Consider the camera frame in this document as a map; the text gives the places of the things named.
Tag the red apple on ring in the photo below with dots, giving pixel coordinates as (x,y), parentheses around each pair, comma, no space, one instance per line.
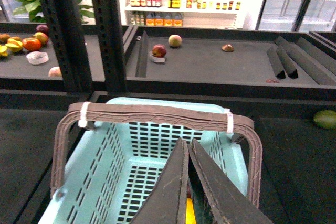
(159,51)

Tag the orange fruit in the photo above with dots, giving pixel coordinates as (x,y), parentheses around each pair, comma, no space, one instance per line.
(31,44)

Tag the green fruit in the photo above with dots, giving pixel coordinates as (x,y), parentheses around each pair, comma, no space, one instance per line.
(325,119)

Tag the light blue plastic basket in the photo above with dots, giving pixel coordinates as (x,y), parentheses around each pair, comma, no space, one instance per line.
(115,166)

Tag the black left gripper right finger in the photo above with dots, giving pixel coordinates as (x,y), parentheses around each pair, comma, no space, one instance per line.
(215,198)

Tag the glass door refrigerator cabinet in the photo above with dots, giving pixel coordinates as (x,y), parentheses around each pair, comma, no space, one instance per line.
(297,15)

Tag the yellow lemon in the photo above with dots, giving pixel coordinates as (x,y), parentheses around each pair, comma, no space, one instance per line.
(190,214)

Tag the brown basket handle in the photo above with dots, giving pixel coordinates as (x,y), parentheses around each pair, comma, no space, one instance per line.
(198,120)

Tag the black shelf upright post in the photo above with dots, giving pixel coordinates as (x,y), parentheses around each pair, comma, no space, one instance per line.
(68,41)

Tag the green red apple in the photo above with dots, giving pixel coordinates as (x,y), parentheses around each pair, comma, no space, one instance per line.
(175,41)

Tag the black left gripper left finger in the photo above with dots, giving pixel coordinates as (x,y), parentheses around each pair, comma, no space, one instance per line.
(167,201)

